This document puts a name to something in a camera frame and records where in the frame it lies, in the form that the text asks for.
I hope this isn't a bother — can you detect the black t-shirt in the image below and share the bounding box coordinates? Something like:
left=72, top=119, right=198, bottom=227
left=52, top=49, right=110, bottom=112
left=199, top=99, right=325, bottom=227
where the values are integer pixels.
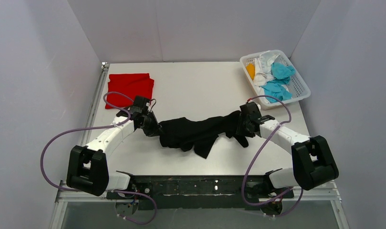
left=159, top=110, right=249, bottom=159

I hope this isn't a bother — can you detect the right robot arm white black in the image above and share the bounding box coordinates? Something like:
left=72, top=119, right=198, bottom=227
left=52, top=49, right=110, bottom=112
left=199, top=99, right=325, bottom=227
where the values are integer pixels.
left=237, top=102, right=339, bottom=192

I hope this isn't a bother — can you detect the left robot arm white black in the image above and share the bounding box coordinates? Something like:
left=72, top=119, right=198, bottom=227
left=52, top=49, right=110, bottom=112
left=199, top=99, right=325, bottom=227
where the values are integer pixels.
left=66, top=96, right=162, bottom=196

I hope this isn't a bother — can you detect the red folded t-shirt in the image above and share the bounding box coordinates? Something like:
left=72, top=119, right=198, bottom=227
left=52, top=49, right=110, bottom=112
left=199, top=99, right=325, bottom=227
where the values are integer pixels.
left=106, top=73, right=154, bottom=107

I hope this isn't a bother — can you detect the white plastic basket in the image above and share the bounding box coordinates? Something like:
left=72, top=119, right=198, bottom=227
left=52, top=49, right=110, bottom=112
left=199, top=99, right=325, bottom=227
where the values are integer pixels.
left=240, top=50, right=311, bottom=104

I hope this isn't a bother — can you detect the white t-shirt in basket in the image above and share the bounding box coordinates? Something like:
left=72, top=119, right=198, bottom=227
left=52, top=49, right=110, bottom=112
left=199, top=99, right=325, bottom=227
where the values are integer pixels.
left=253, top=51, right=280, bottom=94

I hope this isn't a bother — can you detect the orange cloth in basket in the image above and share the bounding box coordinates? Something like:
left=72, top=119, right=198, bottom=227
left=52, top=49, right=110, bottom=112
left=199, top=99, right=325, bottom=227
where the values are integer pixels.
left=246, top=63, right=255, bottom=81

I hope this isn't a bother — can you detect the light blue t-shirt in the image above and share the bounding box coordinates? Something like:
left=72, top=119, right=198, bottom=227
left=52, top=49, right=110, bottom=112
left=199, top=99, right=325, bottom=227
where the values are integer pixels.
left=262, top=62, right=296, bottom=103

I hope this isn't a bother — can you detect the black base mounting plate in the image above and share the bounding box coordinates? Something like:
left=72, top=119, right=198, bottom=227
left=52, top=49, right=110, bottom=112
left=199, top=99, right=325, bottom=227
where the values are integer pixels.
left=106, top=175, right=295, bottom=210

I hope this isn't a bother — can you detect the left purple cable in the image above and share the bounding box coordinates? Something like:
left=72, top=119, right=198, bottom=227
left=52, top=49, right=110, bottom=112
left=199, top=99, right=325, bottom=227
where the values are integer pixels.
left=40, top=92, right=158, bottom=226

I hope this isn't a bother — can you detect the purple cable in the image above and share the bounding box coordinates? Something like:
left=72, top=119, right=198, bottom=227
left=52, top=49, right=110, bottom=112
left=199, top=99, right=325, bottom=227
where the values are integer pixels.
left=241, top=94, right=304, bottom=219
left=40, top=92, right=158, bottom=226

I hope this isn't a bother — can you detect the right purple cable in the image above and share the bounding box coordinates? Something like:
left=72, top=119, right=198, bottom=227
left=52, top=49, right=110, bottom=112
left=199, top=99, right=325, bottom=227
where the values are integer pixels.
left=241, top=94, right=304, bottom=219

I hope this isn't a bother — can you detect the aluminium frame rail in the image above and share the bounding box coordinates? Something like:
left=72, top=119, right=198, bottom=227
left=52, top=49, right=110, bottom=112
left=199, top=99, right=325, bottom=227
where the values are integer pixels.
left=49, top=62, right=350, bottom=229

